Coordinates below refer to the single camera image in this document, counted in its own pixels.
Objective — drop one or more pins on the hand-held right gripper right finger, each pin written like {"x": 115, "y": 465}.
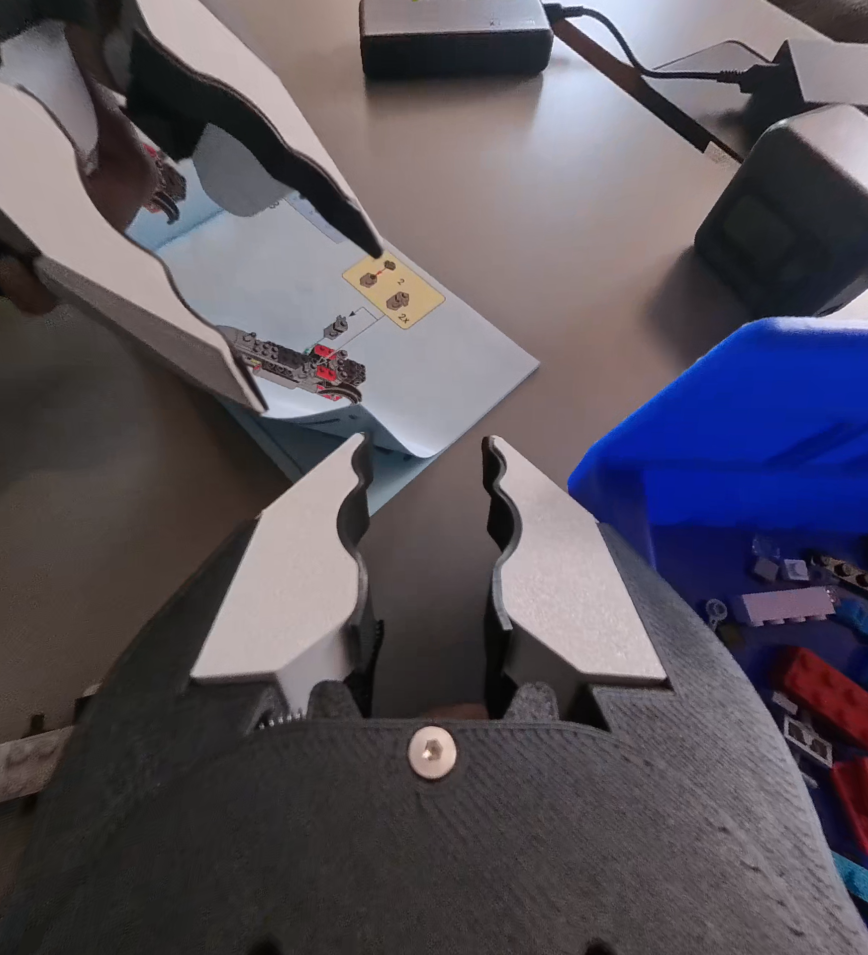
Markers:
{"x": 583, "y": 604}

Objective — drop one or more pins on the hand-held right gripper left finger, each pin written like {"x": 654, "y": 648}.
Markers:
{"x": 284, "y": 597}

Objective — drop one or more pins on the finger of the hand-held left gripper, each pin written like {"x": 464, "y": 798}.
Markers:
{"x": 255, "y": 89}
{"x": 68, "y": 239}

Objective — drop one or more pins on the grey desk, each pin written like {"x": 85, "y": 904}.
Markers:
{"x": 553, "y": 224}

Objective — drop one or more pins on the person's left hand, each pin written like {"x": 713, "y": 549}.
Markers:
{"x": 117, "y": 171}

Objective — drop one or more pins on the slim black power bank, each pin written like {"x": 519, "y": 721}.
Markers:
{"x": 449, "y": 37}

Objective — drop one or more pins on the blue plastic bin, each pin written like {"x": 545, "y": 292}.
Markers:
{"x": 740, "y": 433}

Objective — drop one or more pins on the pile of loose toy bricks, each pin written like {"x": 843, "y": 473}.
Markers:
{"x": 829, "y": 694}

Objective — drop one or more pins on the building instruction booklet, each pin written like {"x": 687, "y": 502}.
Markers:
{"x": 441, "y": 358}

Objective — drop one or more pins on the small black cube case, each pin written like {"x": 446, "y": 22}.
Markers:
{"x": 799, "y": 209}

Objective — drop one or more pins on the pale grey flat box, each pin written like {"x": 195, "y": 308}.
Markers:
{"x": 851, "y": 74}

